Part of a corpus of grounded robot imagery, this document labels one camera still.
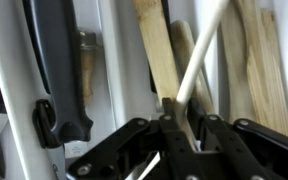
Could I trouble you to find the white plastic utensil tray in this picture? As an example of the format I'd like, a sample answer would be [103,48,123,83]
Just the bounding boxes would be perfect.
[0,0,288,180]

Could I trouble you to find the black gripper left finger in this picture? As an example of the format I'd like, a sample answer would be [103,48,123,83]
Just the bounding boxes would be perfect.
[65,97,202,180]

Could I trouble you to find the thick black utensil handle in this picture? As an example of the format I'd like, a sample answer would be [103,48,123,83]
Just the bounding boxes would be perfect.
[22,0,94,150]

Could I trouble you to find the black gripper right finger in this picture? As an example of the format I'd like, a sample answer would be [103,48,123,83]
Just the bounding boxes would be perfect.
[188,98,288,180]

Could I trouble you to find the wooden slotted spatula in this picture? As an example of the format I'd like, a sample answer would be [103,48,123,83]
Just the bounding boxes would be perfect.
[132,0,182,105]

